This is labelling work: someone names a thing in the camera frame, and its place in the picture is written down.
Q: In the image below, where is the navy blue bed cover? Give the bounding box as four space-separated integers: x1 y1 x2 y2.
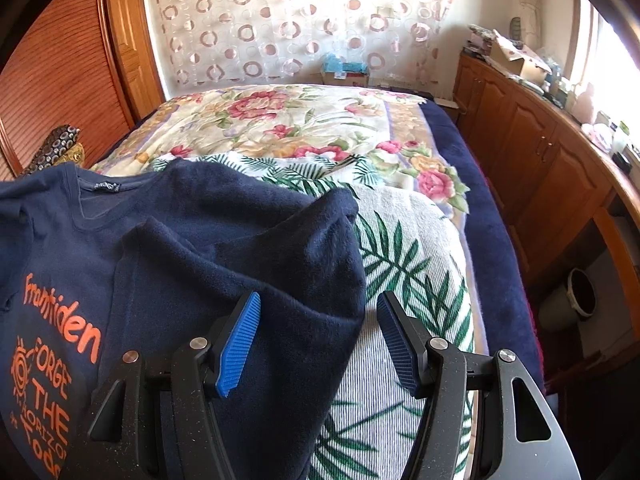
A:
420 101 544 388

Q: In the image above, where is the palm leaf print blanket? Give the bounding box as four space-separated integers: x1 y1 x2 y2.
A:
150 153 492 480

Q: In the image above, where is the circle pattern sheer curtain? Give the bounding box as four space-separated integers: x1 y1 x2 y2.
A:
145 0 452 96

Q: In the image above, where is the floral quilt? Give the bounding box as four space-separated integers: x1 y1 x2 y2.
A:
93 84 469 214

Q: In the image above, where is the long wooden cabinet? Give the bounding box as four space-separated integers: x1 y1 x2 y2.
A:
452 52 639 358

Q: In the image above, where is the wooden wardrobe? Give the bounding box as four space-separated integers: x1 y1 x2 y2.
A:
1 0 165 180

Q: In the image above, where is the open cardboard box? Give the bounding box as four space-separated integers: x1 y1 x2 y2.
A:
489 29 551 84

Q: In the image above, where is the navy circle pattern garment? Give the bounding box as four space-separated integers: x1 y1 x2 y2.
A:
22 125 80 176

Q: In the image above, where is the dark bucket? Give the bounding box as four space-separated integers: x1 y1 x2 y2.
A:
538 269 598 332

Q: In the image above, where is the blue tissue box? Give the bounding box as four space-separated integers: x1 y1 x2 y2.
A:
321 53 369 88

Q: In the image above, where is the navy blue printed t-shirt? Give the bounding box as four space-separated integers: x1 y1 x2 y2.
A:
1 159 366 479

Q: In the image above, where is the mustard patterned garment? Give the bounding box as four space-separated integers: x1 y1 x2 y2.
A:
53 143 86 167

